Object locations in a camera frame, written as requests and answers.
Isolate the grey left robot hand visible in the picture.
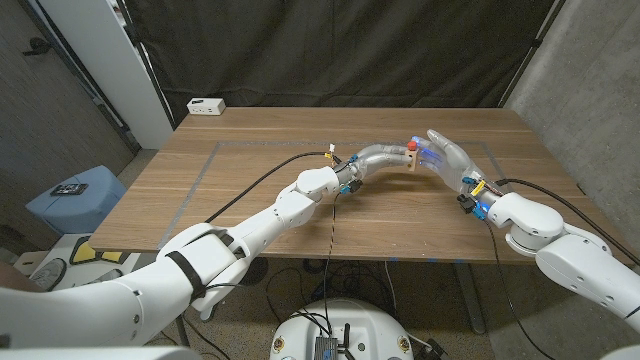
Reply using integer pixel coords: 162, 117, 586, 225
335, 143, 412, 185

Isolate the round black floor fan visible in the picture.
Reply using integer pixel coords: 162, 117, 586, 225
247, 256, 270, 286

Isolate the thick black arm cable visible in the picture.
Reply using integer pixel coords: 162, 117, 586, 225
494, 177, 640, 266
205, 151, 336, 225

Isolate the blue padded stool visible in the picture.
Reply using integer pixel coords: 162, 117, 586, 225
24, 165, 128, 236

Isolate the black wall rail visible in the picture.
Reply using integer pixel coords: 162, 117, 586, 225
19, 0, 142, 152

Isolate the black floor cable tangle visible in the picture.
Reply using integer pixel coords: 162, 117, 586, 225
264, 257, 401, 321

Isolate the grey table leg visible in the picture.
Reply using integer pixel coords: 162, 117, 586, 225
452, 262, 487, 335

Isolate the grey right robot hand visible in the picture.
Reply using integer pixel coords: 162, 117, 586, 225
410, 128, 506, 206

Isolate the black door handle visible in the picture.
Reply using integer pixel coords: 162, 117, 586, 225
21, 37, 54, 57

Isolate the white pillar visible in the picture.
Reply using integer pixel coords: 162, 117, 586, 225
37, 0, 174, 150

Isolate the white power outlet box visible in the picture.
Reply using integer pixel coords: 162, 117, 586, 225
186, 97, 227, 116

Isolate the black backdrop curtain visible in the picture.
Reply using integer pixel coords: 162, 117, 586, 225
122, 0, 556, 124

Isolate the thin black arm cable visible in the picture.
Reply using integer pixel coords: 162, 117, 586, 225
483, 219, 556, 360
204, 193, 343, 336

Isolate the black backdrop stand pole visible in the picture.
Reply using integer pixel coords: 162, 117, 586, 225
113, 0, 177, 130
497, 0, 569, 109

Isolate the grey sneaker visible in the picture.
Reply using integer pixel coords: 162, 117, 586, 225
89, 268, 124, 286

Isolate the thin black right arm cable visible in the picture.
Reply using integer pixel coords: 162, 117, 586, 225
483, 219, 556, 360

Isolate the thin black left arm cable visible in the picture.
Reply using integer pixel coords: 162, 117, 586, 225
204, 193, 343, 336

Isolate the person's bare leg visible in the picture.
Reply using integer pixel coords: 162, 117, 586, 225
0, 262, 46, 294

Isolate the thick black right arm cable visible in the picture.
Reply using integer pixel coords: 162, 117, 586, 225
494, 177, 640, 266

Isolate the grey electronics module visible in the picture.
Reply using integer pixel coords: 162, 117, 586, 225
313, 335, 340, 360

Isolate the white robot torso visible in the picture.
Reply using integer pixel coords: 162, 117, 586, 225
268, 298, 415, 360

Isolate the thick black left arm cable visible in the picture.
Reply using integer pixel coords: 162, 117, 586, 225
205, 151, 336, 225

